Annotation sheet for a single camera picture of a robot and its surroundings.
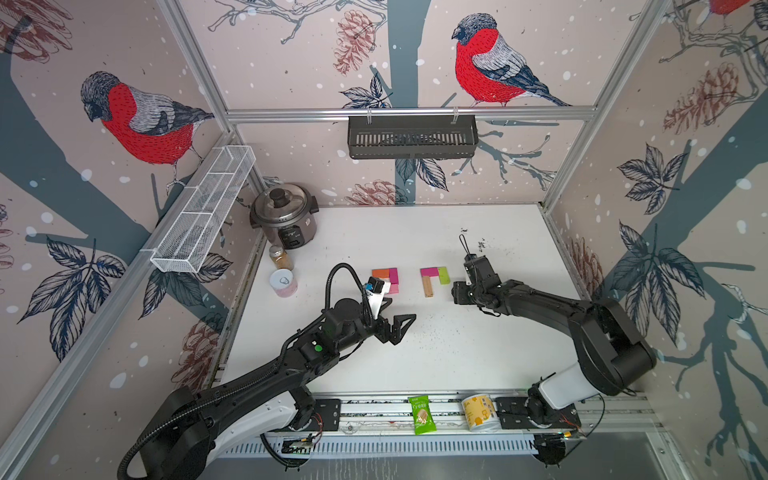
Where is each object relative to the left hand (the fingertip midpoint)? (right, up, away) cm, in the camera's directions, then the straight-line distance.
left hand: (407, 305), depth 74 cm
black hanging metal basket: (+3, +52, +30) cm, 60 cm away
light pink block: (-3, 0, +24) cm, 24 cm away
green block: (+14, +3, +27) cm, 30 cm away
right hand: (+18, +1, +20) cm, 27 cm away
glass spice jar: (-41, +10, +21) cm, 47 cm away
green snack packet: (+4, -27, -1) cm, 28 cm away
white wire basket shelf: (-55, +27, +6) cm, 61 cm away
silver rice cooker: (-38, +25, +19) cm, 49 cm away
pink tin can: (-39, +3, +19) cm, 43 cm away
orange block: (-8, +4, +26) cm, 28 cm away
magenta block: (-3, +3, +26) cm, 27 cm away
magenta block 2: (+9, +5, +26) cm, 28 cm away
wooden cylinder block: (+8, -1, +21) cm, 23 cm away
